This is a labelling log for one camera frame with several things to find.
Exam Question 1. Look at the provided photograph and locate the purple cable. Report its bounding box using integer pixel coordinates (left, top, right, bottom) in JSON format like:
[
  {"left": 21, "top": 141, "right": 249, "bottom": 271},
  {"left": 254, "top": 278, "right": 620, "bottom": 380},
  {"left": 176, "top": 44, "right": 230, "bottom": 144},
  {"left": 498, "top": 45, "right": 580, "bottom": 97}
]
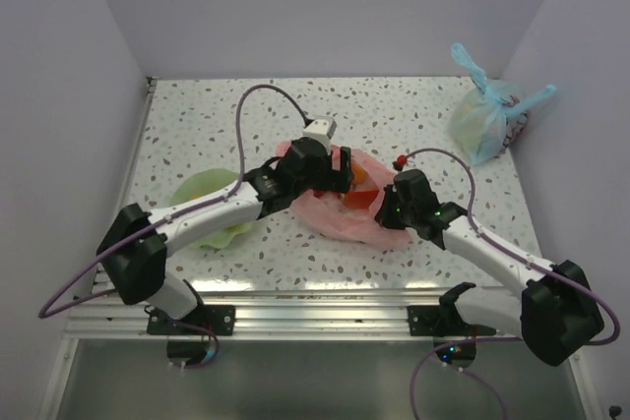
[
  {"left": 37, "top": 84, "right": 314, "bottom": 319},
  {"left": 401, "top": 147, "right": 621, "bottom": 420}
]

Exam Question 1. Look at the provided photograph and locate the aluminium mounting rail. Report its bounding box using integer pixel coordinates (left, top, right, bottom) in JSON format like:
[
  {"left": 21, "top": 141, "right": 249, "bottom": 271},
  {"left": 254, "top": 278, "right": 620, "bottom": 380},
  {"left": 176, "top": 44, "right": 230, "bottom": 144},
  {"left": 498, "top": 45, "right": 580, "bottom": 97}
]
[{"left": 63, "top": 271, "right": 542, "bottom": 340}]

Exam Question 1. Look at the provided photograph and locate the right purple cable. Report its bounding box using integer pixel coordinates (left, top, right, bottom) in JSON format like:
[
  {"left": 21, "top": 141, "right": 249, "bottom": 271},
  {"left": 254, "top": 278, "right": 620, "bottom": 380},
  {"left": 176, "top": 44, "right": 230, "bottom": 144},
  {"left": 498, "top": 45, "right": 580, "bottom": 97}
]
[{"left": 401, "top": 147, "right": 621, "bottom": 420}]

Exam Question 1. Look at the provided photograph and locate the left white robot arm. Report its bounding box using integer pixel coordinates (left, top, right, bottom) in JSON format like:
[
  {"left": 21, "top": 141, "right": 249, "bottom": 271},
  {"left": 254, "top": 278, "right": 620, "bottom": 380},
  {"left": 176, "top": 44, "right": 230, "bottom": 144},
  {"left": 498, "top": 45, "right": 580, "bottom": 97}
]
[{"left": 96, "top": 138, "right": 353, "bottom": 334}]

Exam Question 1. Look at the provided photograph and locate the right black base bracket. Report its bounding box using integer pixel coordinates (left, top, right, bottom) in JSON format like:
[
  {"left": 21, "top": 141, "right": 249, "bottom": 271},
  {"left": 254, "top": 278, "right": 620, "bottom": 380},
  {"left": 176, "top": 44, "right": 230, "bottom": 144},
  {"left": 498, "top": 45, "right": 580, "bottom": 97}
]
[{"left": 407, "top": 282, "right": 476, "bottom": 337}]

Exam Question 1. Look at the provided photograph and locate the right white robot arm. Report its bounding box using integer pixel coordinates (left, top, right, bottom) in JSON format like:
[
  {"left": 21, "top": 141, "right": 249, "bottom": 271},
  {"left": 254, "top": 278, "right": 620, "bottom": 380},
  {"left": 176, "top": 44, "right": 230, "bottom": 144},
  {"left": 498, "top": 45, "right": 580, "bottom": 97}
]
[{"left": 375, "top": 169, "right": 604, "bottom": 366}]

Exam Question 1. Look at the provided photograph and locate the red fruit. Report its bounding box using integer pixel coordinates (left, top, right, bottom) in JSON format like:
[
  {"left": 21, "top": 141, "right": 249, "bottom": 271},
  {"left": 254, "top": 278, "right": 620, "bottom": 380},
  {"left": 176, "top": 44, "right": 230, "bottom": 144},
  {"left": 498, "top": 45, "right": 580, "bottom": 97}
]
[{"left": 351, "top": 165, "right": 368, "bottom": 186}]

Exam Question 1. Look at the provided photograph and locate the green plastic plate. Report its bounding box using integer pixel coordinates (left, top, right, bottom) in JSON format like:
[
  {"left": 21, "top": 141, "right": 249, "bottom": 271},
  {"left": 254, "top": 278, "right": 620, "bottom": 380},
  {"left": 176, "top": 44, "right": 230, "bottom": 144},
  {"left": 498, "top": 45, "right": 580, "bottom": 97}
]
[{"left": 169, "top": 168, "right": 253, "bottom": 250}]

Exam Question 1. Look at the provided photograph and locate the blue knotted plastic bag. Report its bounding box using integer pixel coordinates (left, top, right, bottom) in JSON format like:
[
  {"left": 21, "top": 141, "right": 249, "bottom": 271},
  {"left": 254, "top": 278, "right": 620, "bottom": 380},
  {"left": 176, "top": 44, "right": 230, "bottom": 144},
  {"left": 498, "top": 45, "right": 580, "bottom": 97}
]
[{"left": 448, "top": 43, "right": 557, "bottom": 165}]

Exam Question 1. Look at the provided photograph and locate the pink plastic bag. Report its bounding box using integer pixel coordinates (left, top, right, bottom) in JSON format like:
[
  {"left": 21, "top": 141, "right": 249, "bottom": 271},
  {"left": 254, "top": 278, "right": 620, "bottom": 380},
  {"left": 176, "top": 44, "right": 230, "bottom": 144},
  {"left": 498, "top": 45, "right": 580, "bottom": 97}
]
[{"left": 290, "top": 149, "right": 410, "bottom": 250}]

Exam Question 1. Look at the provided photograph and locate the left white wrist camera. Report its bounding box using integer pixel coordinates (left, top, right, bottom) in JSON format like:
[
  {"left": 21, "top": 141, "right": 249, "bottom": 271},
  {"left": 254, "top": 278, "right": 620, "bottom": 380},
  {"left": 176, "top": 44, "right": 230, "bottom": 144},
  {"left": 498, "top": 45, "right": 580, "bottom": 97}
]
[{"left": 302, "top": 117, "right": 337, "bottom": 153}]

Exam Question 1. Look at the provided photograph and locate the watermelon slice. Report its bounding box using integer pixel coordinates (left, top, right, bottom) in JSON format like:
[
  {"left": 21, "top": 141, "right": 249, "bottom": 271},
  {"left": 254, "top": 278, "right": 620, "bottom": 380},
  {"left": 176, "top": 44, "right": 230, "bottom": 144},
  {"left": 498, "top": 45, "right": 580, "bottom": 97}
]
[{"left": 341, "top": 189, "right": 379, "bottom": 210}]

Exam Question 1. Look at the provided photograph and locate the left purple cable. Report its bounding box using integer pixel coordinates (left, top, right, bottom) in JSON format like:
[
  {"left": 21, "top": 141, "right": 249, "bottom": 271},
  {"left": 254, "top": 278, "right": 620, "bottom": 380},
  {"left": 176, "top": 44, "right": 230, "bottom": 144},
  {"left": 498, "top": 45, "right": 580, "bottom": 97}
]
[{"left": 37, "top": 84, "right": 314, "bottom": 319}]

